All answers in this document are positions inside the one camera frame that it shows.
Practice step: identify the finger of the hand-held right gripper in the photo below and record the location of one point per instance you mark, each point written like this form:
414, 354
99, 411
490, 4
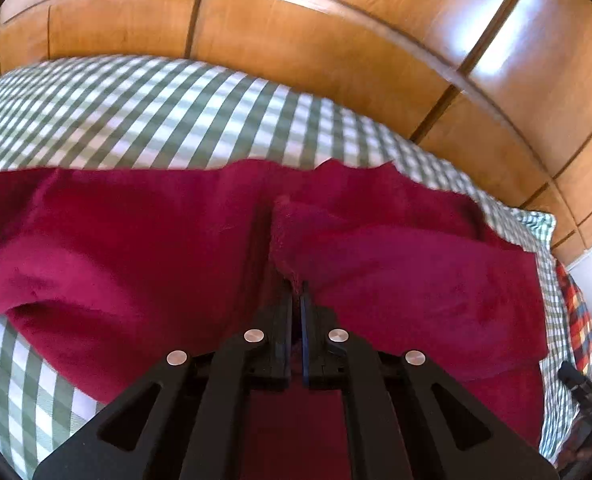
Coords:
575, 380

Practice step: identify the multicoloured plaid cloth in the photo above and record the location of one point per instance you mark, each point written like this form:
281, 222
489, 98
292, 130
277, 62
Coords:
576, 320

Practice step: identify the dark red cloth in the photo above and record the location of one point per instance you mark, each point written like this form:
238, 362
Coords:
126, 240

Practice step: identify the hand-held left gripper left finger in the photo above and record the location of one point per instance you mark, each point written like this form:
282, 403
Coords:
280, 345

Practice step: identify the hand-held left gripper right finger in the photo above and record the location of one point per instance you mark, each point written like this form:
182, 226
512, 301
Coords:
305, 332

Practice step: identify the green white checked bed cover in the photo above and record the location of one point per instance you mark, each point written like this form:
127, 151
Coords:
126, 110

